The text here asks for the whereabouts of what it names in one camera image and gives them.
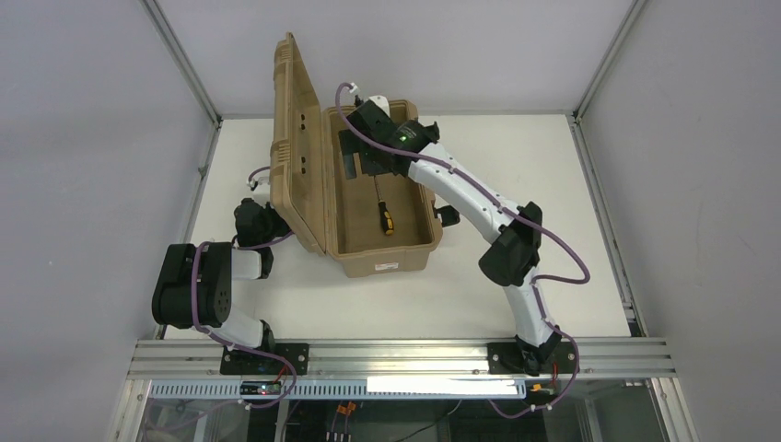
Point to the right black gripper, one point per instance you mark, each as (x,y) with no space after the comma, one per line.
(371,159)

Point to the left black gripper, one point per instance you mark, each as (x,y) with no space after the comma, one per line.
(268,225)

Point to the black yellow screwdriver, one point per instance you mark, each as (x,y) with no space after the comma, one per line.
(386,222)

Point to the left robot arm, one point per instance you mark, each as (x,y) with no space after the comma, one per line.
(194,285)

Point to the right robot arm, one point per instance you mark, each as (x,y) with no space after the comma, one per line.
(412,150)

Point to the tan plastic toolbox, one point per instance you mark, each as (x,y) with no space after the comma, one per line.
(330,214)

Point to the black toolbox latch near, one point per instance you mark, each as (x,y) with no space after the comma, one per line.
(447,215)

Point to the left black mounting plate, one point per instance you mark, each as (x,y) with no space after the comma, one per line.
(240,363)

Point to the black mounting plate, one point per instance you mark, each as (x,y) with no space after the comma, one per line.
(510,358)
(240,363)

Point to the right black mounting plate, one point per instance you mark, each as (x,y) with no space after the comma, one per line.
(510,358)

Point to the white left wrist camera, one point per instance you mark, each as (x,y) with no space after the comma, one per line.
(261,193)

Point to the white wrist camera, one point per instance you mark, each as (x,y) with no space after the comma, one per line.
(382,102)
(261,193)

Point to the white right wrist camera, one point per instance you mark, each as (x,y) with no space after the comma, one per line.
(382,102)

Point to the aluminium frame rail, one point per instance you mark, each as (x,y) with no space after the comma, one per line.
(596,358)

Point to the white slotted cable duct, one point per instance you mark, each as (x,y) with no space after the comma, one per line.
(373,388)

